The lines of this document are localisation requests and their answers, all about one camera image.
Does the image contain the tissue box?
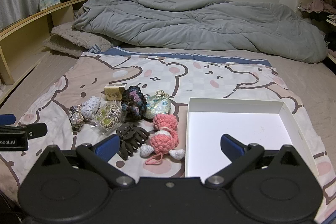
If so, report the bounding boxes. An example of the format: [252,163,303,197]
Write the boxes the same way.
[39,0,61,12]

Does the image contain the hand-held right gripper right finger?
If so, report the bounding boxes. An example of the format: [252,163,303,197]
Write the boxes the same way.
[205,134,302,189]

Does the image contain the white cardboard box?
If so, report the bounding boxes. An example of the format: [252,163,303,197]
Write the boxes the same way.
[185,97,322,178]

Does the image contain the grey duvet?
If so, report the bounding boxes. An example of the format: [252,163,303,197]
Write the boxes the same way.
[72,0,328,64]

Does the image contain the dark clothes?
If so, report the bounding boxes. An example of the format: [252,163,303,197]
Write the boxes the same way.
[310,12,330,22]

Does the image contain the pink clothes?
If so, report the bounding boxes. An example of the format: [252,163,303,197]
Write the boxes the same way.
[301,0,336,14]

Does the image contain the floral drawstring pouch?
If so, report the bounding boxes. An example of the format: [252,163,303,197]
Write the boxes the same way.
[144,90,172,119]

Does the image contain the pink crochet doll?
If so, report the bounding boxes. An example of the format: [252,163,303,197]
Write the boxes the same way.
[140,113,185,165]

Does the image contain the dark crochet scrunchie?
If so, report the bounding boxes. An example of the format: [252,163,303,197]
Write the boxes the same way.
[121,85,148,121]

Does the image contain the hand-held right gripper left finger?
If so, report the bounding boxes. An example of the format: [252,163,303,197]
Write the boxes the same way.
[39,134,134,189]

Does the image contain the yellow tissue packet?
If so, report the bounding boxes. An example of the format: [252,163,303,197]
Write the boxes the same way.
[104,84,127,101]

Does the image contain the beige bed mattress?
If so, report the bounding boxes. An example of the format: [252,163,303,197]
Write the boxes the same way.
[0,46,336,135]

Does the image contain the lavender crochet scrunchie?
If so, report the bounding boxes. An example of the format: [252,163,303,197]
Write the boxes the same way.
[81,97,101,119]

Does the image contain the wooden bedside shelf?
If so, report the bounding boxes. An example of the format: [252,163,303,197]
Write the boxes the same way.
[0,0,94,106]

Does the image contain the bear printed blanket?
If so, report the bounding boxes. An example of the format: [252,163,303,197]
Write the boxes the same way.
[0,47,336,224]

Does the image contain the brown hair claw clip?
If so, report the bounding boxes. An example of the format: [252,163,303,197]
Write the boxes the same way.
[116,123,150,160]

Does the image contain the clear bag of hair ties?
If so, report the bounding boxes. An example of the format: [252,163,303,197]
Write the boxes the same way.
[92,101,126,136]

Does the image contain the beaded tassel hair tie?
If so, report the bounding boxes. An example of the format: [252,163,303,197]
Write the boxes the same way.
[69,105,85,131]

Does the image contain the beige fluffy blanket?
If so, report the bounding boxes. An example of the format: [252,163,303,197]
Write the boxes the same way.
[42,22,116,58]

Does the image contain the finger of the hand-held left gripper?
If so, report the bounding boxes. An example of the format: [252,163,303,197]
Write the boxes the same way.
[0,123,48,139]
[0,114,16,125]

